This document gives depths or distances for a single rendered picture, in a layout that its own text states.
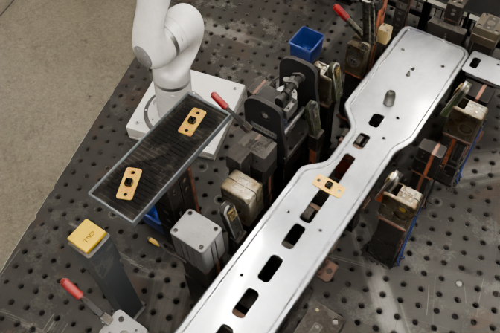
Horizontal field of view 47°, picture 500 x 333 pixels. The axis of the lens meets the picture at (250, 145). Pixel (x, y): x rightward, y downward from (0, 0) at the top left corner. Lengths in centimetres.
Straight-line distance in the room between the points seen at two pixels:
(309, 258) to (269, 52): 104
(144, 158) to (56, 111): 179
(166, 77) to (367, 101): 60
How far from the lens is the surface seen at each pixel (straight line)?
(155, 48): 161
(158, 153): 138
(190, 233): 131
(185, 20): 168
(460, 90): 162
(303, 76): 148
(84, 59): 334
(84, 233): 131
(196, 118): 141
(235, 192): 139
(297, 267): 138
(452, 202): 190
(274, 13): 238
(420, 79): 177
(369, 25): 169
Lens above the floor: 227
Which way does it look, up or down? 54 degrees down
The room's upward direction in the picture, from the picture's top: 3 degrees counter-clockwise
